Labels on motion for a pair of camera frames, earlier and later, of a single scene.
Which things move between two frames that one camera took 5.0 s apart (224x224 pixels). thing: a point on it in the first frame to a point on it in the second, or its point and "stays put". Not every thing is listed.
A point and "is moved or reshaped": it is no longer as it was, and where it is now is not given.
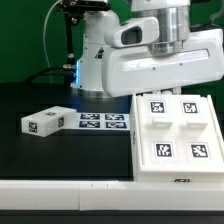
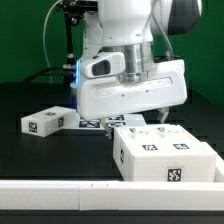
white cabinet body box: x=175 y=138 is moved or reshaped
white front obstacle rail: x=109 y=195 stays put
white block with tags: x=49 y=121 stays put
